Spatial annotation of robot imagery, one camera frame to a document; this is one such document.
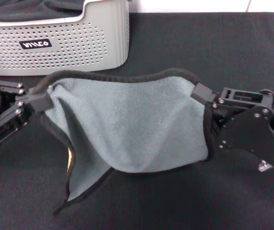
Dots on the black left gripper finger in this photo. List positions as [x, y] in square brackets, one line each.
[12, 88]
[40, 104]

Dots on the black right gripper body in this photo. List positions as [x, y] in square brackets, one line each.
[252, 131]

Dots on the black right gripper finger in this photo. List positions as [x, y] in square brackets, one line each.
[235, 100]
[217, 124]

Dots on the grey towel with black trim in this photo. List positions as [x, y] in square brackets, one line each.
[127, 124]

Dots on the grey perforated storage box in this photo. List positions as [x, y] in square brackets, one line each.
[67, 60]

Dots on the black tablecloth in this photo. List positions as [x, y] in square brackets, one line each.
[175, 48]

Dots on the dark folded cloth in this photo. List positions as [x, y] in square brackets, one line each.
[19, 12]

